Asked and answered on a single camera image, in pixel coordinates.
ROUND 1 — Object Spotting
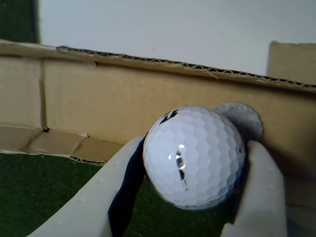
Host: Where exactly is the white golf ball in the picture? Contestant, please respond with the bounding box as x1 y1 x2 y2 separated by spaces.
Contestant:
142 106 248 211

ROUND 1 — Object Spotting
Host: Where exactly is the long cardboard ramp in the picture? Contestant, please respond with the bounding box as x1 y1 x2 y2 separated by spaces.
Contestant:
0 39 316 237

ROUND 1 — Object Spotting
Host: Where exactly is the long green turf mat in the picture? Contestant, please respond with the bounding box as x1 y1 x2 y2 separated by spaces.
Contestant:
0 152 237 237

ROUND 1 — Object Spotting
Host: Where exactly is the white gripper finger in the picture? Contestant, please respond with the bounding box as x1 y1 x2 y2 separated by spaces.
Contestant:
220 140 289 237
27 135 147 237

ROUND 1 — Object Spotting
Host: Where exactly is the short green turf piece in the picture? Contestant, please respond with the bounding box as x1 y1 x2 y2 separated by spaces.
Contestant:
0 0 40 44

